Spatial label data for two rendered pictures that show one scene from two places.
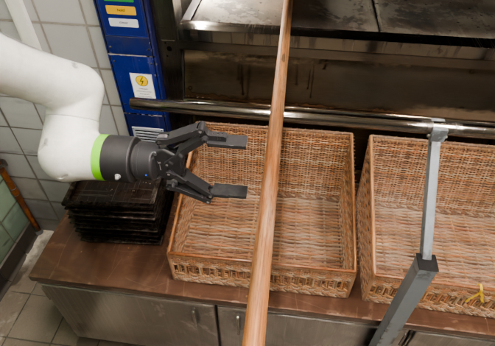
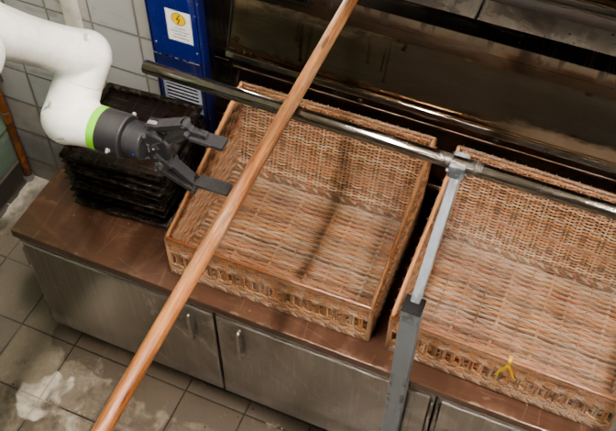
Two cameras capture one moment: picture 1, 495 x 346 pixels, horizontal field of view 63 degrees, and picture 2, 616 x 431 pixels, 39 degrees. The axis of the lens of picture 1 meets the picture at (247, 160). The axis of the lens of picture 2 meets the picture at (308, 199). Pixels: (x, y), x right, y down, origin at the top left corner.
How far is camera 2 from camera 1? 1.00 m
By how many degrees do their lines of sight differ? 12
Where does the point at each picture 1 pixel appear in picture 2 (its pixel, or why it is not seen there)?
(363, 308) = (382, 357)
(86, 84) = (93, 56)
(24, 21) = not seen: outside the picture
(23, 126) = not seen: hidden behind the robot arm
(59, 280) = (43, 243)
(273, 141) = (263, 146)
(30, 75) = (44, 52)
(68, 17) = not seen: outside the picture
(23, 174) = (21, 96)
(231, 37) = not seen: outside the picture
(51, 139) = (55, 104)
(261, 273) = (197, 261)
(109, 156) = (102, 130)
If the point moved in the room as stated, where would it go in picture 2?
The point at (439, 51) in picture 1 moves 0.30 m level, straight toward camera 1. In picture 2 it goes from (539, 60) to (456, 133)
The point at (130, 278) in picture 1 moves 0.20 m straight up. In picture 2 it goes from (123, 259) to (110, 213)
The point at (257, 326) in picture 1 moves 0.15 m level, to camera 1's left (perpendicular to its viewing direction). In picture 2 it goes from (177, 297) to (96, 277)
